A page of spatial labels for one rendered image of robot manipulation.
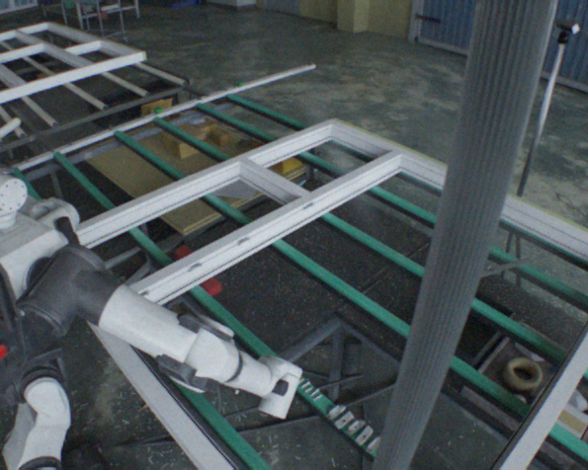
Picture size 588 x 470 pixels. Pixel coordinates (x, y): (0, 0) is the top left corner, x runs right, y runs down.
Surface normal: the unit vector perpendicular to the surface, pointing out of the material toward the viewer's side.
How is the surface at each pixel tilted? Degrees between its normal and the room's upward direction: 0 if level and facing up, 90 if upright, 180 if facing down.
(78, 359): 0
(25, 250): 46
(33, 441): 90
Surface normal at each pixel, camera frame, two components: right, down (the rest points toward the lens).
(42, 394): 0.64, 0.47
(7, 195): 0.90, 0.32
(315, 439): 0.00, -0.79
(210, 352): 0.21, -0.19
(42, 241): 0.69, -0.43
